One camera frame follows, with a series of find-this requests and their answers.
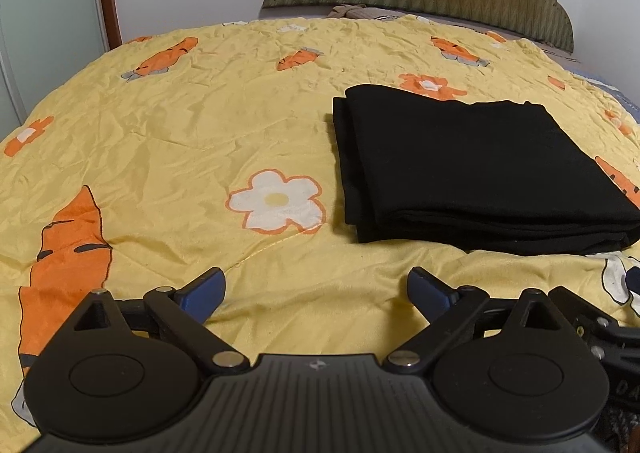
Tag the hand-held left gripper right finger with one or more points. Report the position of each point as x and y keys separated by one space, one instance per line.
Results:
x=425 y=292

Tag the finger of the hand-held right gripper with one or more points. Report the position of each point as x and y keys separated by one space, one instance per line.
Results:
x=634 y=283
x=580 y=310

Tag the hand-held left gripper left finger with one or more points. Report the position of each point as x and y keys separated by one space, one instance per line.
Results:
x=206 y=295

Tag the black pants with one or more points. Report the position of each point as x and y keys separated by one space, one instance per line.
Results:
x=475 y=163

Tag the yellow carrot print blanket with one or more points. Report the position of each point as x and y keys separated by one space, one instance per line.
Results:
x=200 y=133

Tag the blue grey quilted bedspread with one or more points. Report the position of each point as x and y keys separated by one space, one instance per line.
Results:
x=607 y=83

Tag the grey brown pillow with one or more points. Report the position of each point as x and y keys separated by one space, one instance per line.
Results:
x=357 y=11

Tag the frosted glass wardrobe door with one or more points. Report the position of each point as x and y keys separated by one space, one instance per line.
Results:
x=47 y=18

